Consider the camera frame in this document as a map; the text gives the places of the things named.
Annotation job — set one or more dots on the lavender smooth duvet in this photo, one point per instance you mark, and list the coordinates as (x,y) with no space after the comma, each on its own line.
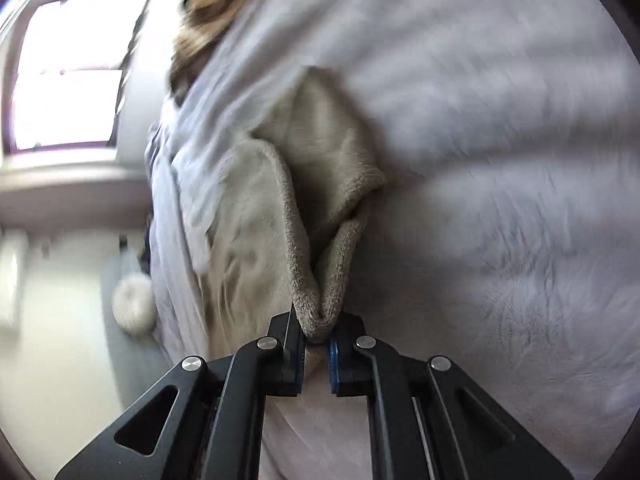
(172,220)

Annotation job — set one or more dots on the taupe knit sweater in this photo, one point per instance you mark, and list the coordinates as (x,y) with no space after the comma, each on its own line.
(260,210)

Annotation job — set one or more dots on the lavender embossed blanket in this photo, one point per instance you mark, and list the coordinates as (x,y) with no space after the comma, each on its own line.
(475,160)

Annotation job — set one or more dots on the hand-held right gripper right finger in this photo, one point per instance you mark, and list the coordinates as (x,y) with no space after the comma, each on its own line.
(334,362)

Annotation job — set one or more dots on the tan striped cloth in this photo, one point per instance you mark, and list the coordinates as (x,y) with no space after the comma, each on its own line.
(205,25)

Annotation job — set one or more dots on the window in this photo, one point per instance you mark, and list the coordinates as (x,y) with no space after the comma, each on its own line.
(65,75)

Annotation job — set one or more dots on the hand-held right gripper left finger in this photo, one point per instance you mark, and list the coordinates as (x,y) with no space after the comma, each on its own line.
(296,365)

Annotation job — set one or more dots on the white round cushion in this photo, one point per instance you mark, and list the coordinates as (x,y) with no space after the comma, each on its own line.
(134,302)

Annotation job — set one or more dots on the grey quilted pad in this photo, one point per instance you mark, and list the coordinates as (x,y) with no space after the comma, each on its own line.
(135,360)

